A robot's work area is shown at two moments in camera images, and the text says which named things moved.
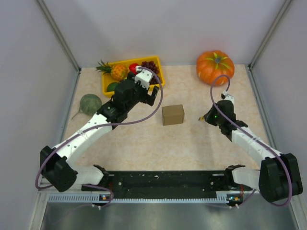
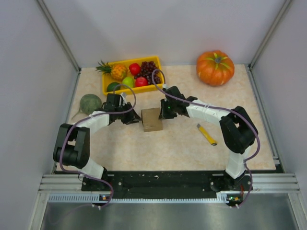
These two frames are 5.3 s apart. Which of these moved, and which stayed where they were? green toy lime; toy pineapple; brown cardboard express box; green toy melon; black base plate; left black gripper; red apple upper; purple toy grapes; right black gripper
Moved: brown cardboard express box; right black gripper; left black gripper
Stayed: green toy lime; black base plate; purple toy grapes; green toy melon; red apple upper; toy pineapple
